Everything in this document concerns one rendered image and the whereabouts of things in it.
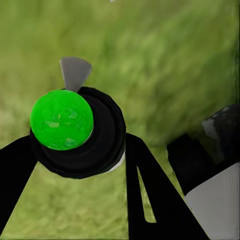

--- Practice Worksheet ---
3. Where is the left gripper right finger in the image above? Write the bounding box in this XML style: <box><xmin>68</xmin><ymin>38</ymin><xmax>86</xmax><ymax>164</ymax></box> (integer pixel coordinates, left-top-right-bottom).
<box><xmin>125</xmin><ymin>133</ymin><xmax>210</xmax><ymax>240</ymax></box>

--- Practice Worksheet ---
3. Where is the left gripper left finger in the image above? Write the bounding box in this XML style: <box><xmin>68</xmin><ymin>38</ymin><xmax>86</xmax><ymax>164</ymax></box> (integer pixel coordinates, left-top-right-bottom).
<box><xmin>0</xmin><ymin>134</ymin><xmax>39</xmax><ymax>235</ymax></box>

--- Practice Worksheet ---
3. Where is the insectifuge atomizer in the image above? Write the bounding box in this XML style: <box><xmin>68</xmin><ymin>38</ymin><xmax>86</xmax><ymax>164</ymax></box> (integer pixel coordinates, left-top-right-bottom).
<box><xmin>30</xmin><ymin>56</ymin><xmax>127</xmax><ymax>179</ymax></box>

